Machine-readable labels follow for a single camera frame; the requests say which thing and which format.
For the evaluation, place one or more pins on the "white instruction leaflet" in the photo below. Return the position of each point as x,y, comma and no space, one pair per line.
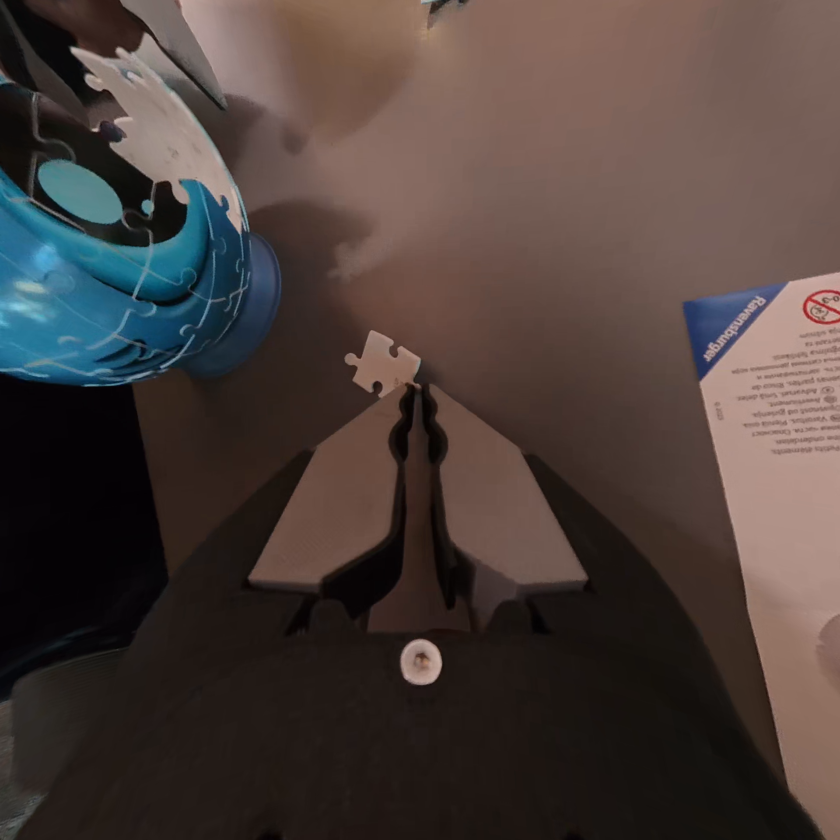
781,459

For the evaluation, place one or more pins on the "white puzzle piece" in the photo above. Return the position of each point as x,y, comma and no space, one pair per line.
382,362

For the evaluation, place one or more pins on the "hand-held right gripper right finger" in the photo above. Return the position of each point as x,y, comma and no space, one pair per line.
512,518

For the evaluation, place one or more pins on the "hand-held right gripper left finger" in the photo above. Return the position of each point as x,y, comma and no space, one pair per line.
321,518

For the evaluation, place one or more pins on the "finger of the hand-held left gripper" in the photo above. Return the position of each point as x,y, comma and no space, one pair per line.
177,46
36,65

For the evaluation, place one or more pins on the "blue cartoon puzzle ball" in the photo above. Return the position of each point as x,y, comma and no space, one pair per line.
98,295

